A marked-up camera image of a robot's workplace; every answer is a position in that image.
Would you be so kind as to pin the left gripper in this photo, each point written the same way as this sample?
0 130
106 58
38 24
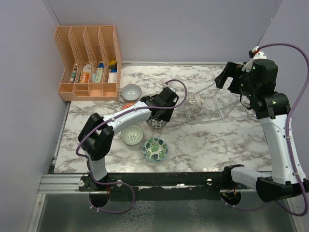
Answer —
166 117

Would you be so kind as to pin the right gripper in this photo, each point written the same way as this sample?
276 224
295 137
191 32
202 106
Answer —
233 70

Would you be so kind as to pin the white brown lattice bowl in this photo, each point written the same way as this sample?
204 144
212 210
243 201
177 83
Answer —
195 102

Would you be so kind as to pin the dark floral pink bowl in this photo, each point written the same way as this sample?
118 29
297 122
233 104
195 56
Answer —
155 123

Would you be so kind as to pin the grey blue bowl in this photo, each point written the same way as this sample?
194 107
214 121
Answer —
131 92

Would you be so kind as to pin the orange white floral bowl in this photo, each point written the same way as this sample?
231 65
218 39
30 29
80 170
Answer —
128 105

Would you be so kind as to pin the white green patterned bowl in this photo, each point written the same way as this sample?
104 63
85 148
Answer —
132 135

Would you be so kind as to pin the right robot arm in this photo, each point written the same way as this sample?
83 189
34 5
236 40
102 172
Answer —
271 109

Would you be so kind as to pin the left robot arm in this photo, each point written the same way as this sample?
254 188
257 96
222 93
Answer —
95 139

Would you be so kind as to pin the clear acrylic dish rack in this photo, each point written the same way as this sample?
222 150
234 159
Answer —
218 104

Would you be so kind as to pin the green leaf pattern bowl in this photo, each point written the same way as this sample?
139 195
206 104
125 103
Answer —
155 149

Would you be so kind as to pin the blue yellow items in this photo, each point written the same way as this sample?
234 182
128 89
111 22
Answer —
112 65

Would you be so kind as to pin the green white box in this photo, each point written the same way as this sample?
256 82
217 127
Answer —
97 75

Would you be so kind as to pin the orange white box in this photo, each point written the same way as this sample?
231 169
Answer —
86 73

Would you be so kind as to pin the orange plastic file organizer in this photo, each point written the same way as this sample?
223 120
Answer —
83 45

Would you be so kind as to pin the small bottles in organizer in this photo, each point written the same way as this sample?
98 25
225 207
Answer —
74 73

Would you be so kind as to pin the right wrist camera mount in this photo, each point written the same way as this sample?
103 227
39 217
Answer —
254 54

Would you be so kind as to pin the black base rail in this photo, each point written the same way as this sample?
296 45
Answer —
160 186

